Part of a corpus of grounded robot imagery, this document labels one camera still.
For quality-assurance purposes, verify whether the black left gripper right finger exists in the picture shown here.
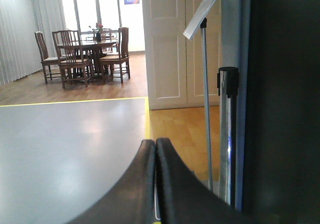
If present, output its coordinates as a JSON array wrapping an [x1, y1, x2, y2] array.
[[156, 138, 253, 223]]

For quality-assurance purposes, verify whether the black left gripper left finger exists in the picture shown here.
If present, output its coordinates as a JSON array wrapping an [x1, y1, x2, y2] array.
[[69, 139, 156, 223]]

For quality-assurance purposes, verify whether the white double door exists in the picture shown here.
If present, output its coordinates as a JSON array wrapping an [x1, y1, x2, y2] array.
[[141, 0, 222, 111]]

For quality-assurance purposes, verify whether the wooden chair right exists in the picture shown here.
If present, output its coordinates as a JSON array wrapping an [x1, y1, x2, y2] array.
[[99, 27, 131, 83]]

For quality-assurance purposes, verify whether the wooden chair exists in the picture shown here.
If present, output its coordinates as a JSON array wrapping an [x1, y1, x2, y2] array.
[[100, 28, 118, 54], [34, 31, 61, 84], [99, 27, 131, 83], [52, 30, 94, 89]]

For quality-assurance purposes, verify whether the round wooden dining table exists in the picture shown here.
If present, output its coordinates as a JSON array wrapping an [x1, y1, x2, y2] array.
[[56, 40, 116, 78]]

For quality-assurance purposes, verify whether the wooden chair far left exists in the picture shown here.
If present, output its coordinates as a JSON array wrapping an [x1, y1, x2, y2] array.
[[34, 31, 61, 84]]

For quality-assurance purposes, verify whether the wooden chair back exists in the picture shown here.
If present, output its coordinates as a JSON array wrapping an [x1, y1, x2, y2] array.
[[100, 28, 118, 54]]

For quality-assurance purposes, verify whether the vase with red flowers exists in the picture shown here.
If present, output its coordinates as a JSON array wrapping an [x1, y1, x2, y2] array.
[[89, 23, 103, 42]]

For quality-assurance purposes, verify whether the wooden chair front left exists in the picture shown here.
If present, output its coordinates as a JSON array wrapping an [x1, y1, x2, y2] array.
[[52, 30, 94, 89]]

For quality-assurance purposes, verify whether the sign stand with plate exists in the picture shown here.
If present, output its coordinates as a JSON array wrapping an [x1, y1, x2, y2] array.
[[183, 0, 217, 191]]

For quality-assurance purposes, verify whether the chrome stanchion post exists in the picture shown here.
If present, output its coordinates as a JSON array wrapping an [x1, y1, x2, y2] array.
[[217, 67, 239, 207]]

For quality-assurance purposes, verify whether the blue wall sign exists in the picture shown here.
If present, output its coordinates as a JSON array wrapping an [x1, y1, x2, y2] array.
[[124, 0, 140, 5]]

